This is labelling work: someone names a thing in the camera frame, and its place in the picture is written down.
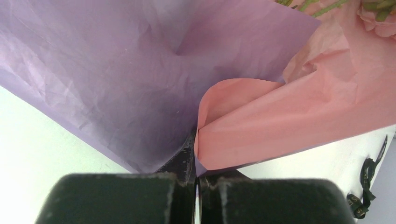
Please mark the purple pink wrapping paper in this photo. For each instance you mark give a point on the purple pink wrapping paper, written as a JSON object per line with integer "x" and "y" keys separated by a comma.
{"x": 255, "y": 79}

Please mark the fake flower bouquet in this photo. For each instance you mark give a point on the fake flower bouquet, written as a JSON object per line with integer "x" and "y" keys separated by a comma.
{"x": 378, "y": 16}

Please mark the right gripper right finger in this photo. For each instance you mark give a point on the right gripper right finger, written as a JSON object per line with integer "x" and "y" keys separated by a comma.
{"x": 213, "y": 196}

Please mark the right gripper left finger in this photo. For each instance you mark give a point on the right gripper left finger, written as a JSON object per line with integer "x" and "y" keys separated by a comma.
{"x": 183, "y": 200}

